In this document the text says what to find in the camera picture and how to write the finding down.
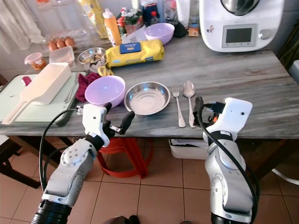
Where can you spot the brown egg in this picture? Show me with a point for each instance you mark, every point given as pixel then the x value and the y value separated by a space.
pixel 60 42
pixel 69 40
pixel 52 45

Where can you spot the yellow snack bag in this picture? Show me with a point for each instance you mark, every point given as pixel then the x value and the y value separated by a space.
pixel 93 18

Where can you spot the maroon cloth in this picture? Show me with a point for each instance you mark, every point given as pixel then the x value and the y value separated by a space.
pixel 83 84

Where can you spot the pale green tray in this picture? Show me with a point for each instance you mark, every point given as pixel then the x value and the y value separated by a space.
pixel 23 109

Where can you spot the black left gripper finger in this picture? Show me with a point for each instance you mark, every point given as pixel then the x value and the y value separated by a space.
pixel 107 107
pixel 127 122

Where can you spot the silver fork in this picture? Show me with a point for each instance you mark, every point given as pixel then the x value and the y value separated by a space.
pixel 178 105

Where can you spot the small steel bowl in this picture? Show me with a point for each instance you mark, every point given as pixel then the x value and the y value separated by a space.
pixel 91 55

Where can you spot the dark robot foot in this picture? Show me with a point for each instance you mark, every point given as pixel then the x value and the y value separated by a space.
pixel 121 220

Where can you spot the purple plastic bowl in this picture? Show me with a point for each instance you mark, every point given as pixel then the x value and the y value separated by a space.
pixel 159 32
pixel 105 90

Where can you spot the stainless steel bowl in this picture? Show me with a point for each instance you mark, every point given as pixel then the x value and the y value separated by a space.
pixel 147 98

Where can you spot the white curtain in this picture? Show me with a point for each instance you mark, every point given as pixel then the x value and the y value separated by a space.
pixel 14 21

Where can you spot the clear plastic container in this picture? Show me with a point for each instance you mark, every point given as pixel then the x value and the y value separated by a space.
pixel 61 55

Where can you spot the small pink item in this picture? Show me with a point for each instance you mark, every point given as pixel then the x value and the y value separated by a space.
pixel 26 80

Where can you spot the white plastic scoop container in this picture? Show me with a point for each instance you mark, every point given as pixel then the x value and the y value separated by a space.
pixel 46 83

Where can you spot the dark bottle with blue label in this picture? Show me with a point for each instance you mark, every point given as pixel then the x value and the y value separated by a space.
pixel 149 13

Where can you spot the orange sauce bottle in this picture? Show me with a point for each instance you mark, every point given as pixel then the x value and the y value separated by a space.
pixel 112 29

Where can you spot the plastic cup with pink lid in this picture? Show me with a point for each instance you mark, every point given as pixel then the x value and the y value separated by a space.
pixel 35 61

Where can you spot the yellow cloth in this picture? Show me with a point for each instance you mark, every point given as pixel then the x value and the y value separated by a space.
pixel 105 70

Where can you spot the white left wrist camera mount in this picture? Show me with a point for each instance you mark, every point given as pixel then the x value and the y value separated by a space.
pixel 94 120

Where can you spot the red stool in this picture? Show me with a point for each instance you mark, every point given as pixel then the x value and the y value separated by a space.
pixel 133 156

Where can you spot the white plastic bin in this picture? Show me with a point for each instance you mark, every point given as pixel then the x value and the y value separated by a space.
pixel 187 149

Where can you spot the dark wooden bench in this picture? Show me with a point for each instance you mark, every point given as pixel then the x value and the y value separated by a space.
pixel 14 161

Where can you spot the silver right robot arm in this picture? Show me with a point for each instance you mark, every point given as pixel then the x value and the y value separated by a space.
pixel 226 182

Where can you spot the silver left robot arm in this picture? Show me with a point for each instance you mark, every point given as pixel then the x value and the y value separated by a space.
pixel 70 175

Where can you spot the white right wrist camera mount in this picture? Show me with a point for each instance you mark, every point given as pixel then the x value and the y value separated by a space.
pixel 236 116

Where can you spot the white kitchen appliance with display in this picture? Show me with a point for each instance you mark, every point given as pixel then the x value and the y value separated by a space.
pixel 247 28

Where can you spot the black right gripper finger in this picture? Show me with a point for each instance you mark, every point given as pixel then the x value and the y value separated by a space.
pixel 198 110

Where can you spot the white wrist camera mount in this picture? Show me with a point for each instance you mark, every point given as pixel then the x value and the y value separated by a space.
pixel 94 120
pixel 236 116

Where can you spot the yellow kitchen package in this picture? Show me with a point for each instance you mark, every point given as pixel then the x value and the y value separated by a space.
pixel 135 58

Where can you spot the silver spoon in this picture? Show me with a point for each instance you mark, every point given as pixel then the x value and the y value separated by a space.
pixel 189 88

